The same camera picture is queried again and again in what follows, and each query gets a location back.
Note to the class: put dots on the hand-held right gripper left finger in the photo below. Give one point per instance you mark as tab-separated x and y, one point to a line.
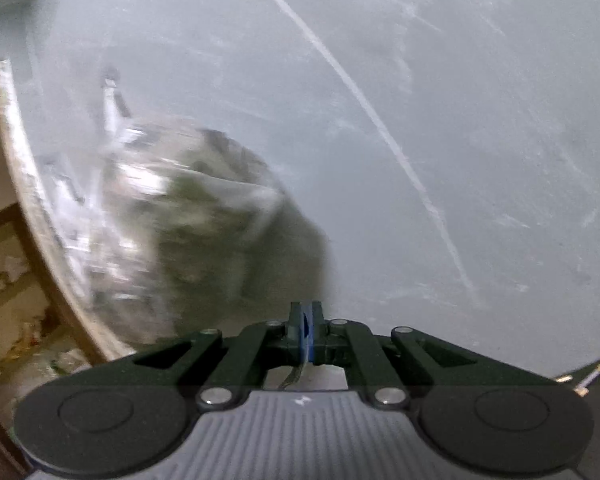
300	335

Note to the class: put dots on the purple band wooden chopstick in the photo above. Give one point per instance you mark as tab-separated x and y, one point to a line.
594	374
562	378

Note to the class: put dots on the clear bag of dried leaves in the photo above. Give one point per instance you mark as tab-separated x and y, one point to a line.
195	220

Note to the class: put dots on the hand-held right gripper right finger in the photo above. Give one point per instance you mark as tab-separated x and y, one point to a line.
316	335

